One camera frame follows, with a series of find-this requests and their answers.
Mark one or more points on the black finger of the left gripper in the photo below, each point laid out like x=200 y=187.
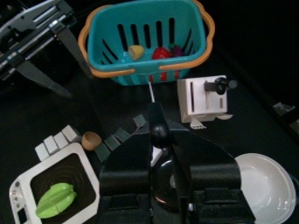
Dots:
x=42 y=78
x=76 y=52

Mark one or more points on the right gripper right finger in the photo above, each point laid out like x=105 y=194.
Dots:
x=209 y=169

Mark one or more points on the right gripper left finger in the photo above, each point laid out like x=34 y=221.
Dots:
x=124 y=169

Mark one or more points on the dark grey block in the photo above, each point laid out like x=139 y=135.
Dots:
x=121 y=135
x=103 y=152
x=139 y=122
x=112 y=142

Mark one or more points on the brown wooden egg cup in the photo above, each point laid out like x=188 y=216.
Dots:
x=90 y=141

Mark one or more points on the white toy induction stove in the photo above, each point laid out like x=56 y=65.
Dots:
x=82 y=201

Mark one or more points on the yellow toy lemon half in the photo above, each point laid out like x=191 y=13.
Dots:
x=136 y=52

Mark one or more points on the white toy fork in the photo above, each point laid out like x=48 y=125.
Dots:
x=197 y=124

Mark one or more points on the white plate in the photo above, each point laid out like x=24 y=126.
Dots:
x=268 y=186

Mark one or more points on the light grey block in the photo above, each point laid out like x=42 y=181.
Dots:
x=41 y=151
x=70 y=133
x=61 y=140
x=50 y=144

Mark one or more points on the white toy spoon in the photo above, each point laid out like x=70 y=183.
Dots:
x=224 y=116

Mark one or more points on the green toy starfruit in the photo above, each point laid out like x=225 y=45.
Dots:
x=54 y=200

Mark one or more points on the red toy strawberry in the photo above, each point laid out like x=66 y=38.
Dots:
x=161 y=53

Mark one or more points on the white toy knife block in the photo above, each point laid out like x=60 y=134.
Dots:
x=200 y=99

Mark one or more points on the purple toy fruit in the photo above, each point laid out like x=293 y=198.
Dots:
x=177 y=51

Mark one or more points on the grey metal bracket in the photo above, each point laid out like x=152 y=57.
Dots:
x=283 y=108

